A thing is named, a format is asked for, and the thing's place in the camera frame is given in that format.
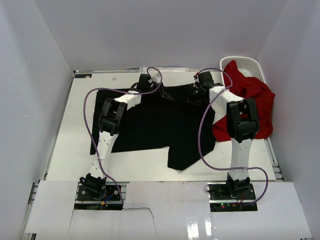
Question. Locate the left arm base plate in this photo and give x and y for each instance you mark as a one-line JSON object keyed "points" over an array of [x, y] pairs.
{"points": [[108, 199]]}

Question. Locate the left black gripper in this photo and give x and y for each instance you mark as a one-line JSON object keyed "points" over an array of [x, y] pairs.
{"points": [[163, 93]]}

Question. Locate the small label sticker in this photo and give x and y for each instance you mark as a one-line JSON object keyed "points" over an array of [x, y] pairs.
{"points": [[82, 76]]}

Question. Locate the red t shirt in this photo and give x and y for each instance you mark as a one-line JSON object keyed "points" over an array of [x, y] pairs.
{"points": [[249, 118]]}

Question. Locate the black t shirt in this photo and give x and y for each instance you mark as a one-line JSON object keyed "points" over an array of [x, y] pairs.
{"points": [[156, 123]]}

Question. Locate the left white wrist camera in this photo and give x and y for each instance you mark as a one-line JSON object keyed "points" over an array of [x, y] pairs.
{"points": [[156, 77]]}

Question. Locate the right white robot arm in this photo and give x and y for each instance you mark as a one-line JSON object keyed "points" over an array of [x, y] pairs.
{"points": [[237, 174]]}

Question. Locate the white plastic basket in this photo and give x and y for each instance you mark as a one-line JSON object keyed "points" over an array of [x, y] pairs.
{"points": [[244, 76]]}

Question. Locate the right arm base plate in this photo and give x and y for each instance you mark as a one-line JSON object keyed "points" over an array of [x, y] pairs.
{"points": [[222, 201]]}

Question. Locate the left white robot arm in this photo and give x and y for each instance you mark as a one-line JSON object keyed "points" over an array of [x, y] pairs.
{"points": [[110, 122]]}

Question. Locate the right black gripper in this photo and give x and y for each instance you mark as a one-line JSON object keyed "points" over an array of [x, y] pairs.
{"points": [[190, 99]]}

